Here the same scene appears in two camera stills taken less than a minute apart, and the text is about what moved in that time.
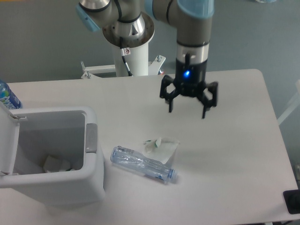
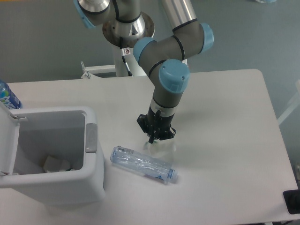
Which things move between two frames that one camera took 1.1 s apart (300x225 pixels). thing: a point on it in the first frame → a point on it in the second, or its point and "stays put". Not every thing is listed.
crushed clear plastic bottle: (132, 159) stays put
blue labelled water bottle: (8, 97) stays put
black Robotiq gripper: (190, 78) → (156, 125)
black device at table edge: (292, 199) stays put
